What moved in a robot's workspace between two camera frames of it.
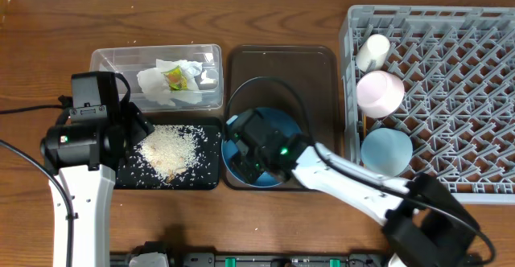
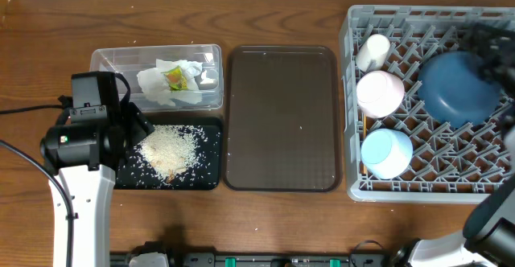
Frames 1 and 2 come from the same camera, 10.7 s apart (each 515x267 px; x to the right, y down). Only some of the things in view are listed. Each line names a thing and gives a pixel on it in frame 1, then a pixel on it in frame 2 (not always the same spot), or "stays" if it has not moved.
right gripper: [241, 163] → [495, 53]
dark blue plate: [282, 123] → [454, 91]
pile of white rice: [171, 150] stays
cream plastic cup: [375, 48] stays
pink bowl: [380, 93] stays
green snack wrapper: [176, 80] stays
